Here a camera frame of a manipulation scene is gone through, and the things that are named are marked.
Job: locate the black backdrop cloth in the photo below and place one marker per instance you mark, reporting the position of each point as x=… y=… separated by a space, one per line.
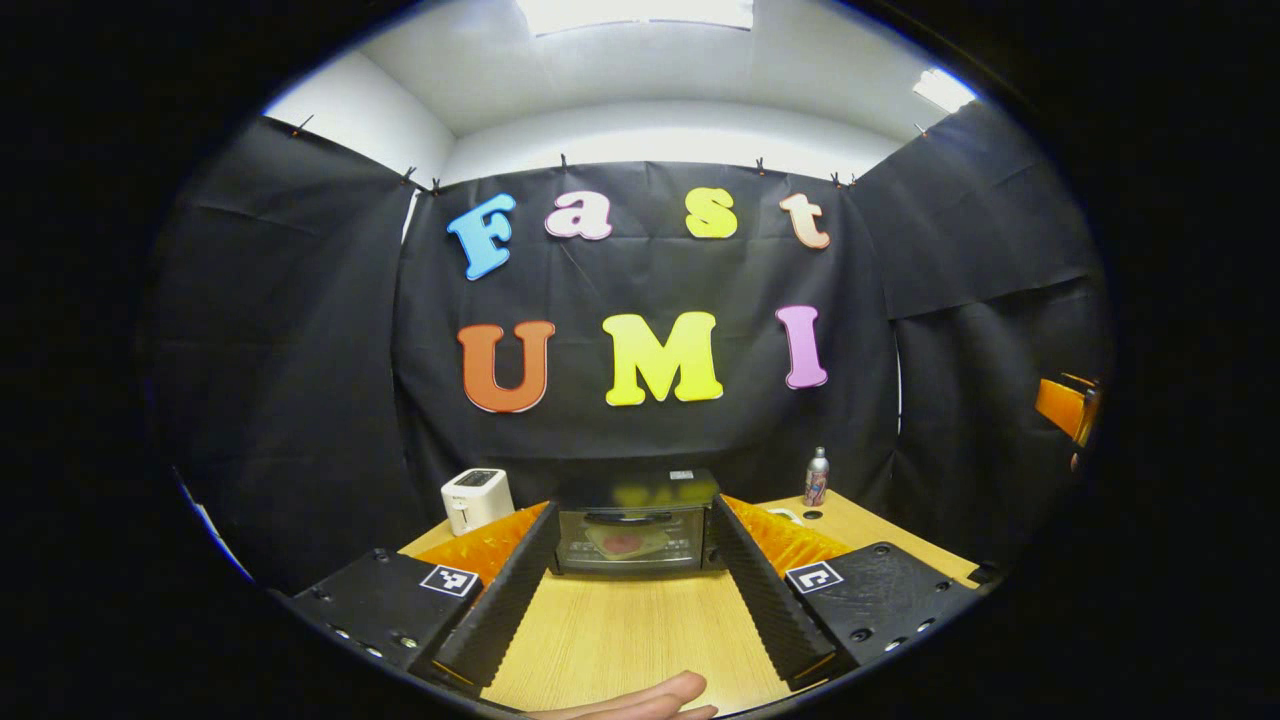
x=300 y=350

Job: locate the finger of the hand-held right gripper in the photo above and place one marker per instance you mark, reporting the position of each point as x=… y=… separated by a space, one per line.
x=1060 y=405

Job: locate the white toaster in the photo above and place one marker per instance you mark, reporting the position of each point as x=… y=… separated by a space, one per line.
x=478 y=500

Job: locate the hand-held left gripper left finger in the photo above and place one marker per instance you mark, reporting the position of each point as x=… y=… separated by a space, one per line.
x=500 y=610

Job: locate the silver drink can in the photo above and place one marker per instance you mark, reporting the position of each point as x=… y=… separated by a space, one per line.
x=817 y=480

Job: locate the black electric oven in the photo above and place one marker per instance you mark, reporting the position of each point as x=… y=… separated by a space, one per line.
x=640 y=490

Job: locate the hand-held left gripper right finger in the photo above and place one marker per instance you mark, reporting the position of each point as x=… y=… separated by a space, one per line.
x=765 y=610

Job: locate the large ceiling light panel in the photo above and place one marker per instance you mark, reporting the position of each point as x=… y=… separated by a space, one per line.
x=635 y=12

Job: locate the white divided dish with grains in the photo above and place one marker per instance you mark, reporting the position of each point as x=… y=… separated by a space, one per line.
x=788 y=514

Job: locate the small ceiling light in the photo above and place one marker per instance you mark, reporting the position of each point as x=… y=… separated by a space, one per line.
x=943 y=90

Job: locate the plate with pink food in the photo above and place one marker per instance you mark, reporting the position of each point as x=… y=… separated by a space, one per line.
x=625 y=543

